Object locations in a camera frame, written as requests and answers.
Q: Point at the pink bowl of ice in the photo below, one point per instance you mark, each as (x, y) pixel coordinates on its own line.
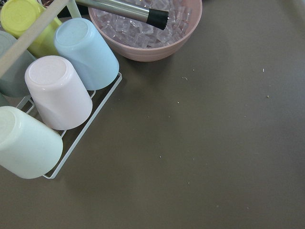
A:
(153, 54)

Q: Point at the pink plastic cup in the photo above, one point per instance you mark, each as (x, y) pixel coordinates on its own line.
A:
(58, 92)

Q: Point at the light blue plastic cup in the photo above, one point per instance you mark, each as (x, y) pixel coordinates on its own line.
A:
(79, 41)

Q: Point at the steel muddler black tip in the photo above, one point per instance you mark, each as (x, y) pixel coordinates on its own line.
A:
(153, 17)

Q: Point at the white plastic cup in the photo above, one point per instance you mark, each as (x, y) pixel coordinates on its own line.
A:
(28, 148)

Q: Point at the grey plastic cup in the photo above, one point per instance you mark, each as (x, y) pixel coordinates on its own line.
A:
(13, 84)

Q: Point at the yellow plastic cup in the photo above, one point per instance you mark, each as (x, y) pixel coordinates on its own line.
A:
(17, 16)

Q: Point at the white wire cup rack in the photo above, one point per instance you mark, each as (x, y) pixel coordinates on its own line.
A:
(99, 97)

